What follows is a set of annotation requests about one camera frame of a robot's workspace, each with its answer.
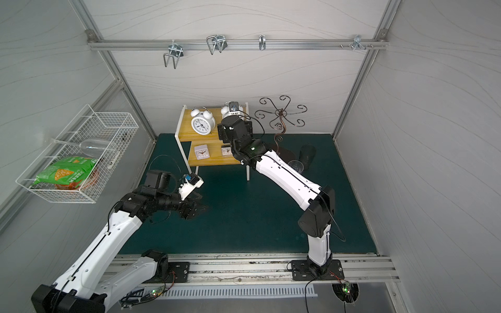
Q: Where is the metal hook right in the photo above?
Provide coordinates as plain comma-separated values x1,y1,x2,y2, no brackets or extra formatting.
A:
339,35,374,51

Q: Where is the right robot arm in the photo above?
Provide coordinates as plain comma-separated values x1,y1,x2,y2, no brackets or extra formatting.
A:
218,116,335,277

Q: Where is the aluminium top rail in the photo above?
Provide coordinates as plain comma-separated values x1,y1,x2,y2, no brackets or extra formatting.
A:
88,37,390,52

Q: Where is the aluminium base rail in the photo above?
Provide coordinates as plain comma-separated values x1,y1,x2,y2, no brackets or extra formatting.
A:
105,253,401,288

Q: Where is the wooden two-tier shelf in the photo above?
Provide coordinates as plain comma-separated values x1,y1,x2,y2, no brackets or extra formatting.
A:
174,105,239,173

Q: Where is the white square alarm clock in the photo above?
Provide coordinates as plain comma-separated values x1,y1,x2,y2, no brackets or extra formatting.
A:
194,144,210,160

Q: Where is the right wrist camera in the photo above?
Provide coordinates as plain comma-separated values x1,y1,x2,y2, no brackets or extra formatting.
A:
228,101,241,113

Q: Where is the green snack bag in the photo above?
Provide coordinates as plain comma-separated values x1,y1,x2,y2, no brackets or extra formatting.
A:
32,156,98,185

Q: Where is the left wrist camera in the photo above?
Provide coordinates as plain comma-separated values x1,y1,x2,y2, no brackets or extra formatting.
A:
178,173,204,200

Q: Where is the metal double hook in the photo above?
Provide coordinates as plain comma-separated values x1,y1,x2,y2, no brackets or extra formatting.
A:
163,40,184,69
206,35,228,55

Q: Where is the metal scroll jewelry stand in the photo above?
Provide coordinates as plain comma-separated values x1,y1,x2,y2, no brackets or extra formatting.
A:
254,95,308,162

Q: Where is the white wire basket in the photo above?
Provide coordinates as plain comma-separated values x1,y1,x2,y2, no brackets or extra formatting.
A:
16,105,138,203

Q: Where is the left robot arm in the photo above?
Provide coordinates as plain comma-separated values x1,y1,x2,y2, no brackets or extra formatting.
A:
31,170,207,312

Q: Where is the metal double hook middle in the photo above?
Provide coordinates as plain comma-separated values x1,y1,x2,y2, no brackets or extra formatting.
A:
206,35,228,55

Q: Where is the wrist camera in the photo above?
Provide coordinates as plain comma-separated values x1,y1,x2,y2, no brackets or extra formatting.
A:
178,173,204,200
228,101,241,113

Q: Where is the red snack package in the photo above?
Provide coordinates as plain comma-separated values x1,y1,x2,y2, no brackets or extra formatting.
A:
55,180,96,190

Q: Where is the dark tinted glass cup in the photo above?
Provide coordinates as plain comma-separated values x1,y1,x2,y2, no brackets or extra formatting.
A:
298,144,317,171

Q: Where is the clear wine glass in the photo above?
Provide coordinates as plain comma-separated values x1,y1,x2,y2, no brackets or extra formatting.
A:
52,138,117,159

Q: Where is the white twin-bell alarm clock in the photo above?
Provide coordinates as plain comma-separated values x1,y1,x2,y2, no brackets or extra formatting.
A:
190,107,215,136
220,102,243,119

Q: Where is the clear drinking glass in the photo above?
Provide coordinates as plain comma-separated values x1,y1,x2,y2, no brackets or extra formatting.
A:
288,160,305,173

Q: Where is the metal single hook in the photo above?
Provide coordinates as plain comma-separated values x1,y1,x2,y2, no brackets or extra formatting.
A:
258,35,266,51

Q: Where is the metal double hook left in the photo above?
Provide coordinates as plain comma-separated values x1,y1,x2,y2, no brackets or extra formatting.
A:
163,40,184,69

